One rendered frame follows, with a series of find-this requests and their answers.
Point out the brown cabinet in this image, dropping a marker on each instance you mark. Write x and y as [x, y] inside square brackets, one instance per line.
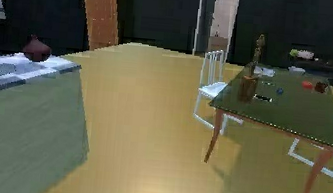
[218, 43]

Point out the white cloth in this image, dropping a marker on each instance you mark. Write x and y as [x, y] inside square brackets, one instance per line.
[265, 71]

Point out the orange wooden door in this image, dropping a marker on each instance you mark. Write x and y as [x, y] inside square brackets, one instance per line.
[101, 11]

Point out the blue ball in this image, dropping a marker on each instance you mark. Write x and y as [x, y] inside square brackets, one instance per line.
[279, 91]

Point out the glass top dining table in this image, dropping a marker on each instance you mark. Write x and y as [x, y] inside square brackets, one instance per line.
[290, 105]

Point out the dark red round vase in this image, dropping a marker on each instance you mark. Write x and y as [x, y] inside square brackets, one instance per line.
[36, 51]

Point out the red apple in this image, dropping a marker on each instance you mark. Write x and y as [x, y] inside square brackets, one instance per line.
[307, 85]

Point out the green kitchen counter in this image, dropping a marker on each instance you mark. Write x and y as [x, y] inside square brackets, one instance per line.
[28, 122]

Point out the green and pink item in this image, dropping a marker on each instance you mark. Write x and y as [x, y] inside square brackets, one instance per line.
[301, 54]

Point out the dark red bowl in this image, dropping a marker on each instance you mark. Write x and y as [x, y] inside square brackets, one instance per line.
[321, 87]

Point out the white door frame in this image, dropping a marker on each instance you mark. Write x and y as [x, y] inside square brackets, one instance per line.
[199, 20]

